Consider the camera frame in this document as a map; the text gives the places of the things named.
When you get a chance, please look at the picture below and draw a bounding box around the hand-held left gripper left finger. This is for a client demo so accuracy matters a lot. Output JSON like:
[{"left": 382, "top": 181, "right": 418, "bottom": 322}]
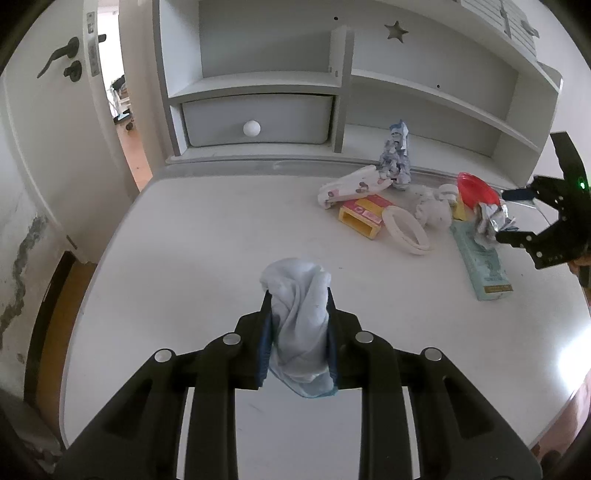
[{"left": 53, "top": 290, "right": 273, "bottom": 480}]

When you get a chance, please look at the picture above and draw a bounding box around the red plastic bowl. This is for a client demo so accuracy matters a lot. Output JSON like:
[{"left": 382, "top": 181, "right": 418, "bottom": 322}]
[{"left": 456, "top": 172, "right": 502, "bottom": 208}]

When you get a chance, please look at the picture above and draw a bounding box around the distant wheeled cart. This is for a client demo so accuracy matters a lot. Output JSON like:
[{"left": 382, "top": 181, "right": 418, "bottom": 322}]
[{"left": 108, "top": 74, "right": 136, "bottom": 132}]

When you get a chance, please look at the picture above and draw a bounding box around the person's right hand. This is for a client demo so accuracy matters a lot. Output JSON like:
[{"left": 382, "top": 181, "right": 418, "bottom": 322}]
[{"left": 570, "top": 256, "right": 591, "bottom": 288}]

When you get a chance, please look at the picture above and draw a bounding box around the white printed pouch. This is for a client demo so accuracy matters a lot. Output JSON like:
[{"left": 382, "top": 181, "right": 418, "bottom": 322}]
[{"left": 317, "top": 165, "right": 393, "bottom": 209}]

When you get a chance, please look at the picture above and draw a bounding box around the yellow cardboard box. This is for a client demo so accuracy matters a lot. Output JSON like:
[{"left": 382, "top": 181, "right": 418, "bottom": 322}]
[{"left": 338, "top": 194, "right": 392, "bottom": 241}]

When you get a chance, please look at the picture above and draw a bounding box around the long teal cardboard box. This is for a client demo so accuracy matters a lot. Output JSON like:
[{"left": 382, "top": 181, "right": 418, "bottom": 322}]
[{"left": 450, "top": 219, "right": 514, "bottom": 302}]

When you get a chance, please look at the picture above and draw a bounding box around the white desk hutch shelf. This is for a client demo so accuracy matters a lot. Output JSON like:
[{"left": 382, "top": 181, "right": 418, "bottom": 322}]
[{"left": 152, "top": 0, "right": 564, "bottom": 185}]

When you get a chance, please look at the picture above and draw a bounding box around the white tissue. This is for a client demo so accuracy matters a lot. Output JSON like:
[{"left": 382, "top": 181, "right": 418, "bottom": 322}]
[{"left": 413, "top": 185, "right": 453, "bottom": 229}]

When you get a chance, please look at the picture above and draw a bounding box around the crumpled blue white wrapper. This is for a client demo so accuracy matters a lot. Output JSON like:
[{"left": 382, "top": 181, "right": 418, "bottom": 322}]
[{"left": 378, "top": 119, "right": 413, "bottom": 191}]

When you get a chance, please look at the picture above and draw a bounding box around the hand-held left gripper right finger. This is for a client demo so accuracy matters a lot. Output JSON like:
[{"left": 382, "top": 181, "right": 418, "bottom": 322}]
[{"left": 325, "top": 286, "right": 543, "bottom": 480}]

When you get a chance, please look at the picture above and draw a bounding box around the white plastic ring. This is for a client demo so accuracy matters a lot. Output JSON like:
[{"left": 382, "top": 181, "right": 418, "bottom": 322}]
[{"left": 381, "top": 206, "right": 435, "bottom": 256}]

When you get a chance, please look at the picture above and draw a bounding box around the silver foil wrapper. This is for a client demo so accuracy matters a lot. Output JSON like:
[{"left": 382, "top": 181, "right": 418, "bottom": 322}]
[{"left": 471, "top": 200, "right": 517, "bottom": 247}]

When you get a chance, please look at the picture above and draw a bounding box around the white drawer with round knob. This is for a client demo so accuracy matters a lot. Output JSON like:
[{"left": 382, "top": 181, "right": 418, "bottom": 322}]
[{"left": 181, "top": 93, "right": 334, "bottom": 147}]

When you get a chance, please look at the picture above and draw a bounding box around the white room door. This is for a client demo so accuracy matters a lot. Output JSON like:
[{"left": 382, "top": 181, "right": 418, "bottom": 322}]
[{"left": 0, "top": 0, "right": 139, "bottom": 265}]

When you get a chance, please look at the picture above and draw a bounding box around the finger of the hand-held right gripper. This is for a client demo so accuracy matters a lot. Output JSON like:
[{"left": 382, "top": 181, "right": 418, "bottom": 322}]
[
  {"left": 495, "top": 216, "right": 574, "bottom": 271},
  {"left": 501, "top": 175, "right": 566, "bottom": 215}
]

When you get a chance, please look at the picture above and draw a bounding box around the black door handle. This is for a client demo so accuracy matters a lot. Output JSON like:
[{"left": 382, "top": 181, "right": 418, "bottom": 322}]
[{"left": 37, "top": 38, "right": 80, "bottom": 78}]

